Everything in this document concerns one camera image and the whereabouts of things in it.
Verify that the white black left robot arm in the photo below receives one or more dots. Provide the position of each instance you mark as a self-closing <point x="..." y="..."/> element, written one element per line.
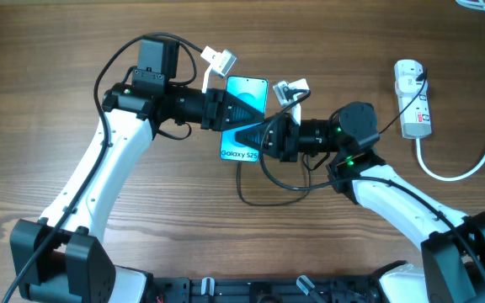
<point x="60" y="257"/>

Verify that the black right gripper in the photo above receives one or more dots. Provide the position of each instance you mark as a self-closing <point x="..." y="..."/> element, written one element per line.
<point x="285" y="136"/>

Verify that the Galaxy S25 smartphone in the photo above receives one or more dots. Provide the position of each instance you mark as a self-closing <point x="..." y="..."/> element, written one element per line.
<point x="253" y="92"/>

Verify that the white power strip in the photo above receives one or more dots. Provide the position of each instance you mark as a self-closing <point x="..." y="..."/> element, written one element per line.
<point x="414" y="111"/>

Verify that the white charger plug adapter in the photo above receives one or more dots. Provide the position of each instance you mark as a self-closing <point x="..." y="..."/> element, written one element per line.
<point x="408" y="85"/>

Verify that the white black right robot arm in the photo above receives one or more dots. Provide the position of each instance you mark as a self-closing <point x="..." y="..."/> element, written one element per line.
<point x="451" y="242"/>

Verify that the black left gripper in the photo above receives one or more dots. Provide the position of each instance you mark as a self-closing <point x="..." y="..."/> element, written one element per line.
<point x="219" y="120"/>

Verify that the black mounting rail base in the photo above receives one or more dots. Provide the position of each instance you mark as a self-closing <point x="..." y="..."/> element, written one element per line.
<point x="336" y="289"/>

